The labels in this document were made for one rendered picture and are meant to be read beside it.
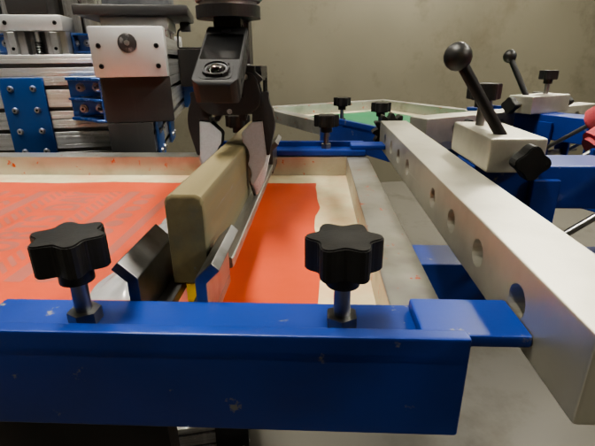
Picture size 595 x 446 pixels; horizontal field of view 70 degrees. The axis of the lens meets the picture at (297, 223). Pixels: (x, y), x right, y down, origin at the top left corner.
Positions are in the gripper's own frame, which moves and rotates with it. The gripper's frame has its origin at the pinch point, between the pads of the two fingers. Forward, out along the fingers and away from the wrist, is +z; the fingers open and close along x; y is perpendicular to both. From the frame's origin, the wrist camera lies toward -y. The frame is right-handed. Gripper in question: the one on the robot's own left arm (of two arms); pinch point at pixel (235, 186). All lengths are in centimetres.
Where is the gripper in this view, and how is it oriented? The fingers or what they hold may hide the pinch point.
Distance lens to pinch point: 52.9
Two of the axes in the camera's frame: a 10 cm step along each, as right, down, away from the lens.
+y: 0.5, -3.6, 9.3
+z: 0.1, 9.3, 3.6
